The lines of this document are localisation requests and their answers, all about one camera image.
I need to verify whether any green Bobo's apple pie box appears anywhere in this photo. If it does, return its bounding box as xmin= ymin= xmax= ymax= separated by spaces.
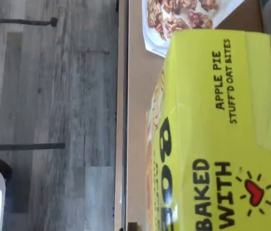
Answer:
xmin=145 ymin=30 xmax=271 ymax=231

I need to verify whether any black metal shelf rack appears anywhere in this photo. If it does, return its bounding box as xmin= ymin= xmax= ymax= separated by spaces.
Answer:
xmin=115 ymin=0 xmax=146 ymax=231

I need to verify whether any black metal leg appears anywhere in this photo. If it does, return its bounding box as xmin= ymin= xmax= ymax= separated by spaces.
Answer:
xmin=0 ymin=142 xmax=66 ymax=152
xmin=0 ymin=16 xmax=59 ymax=27

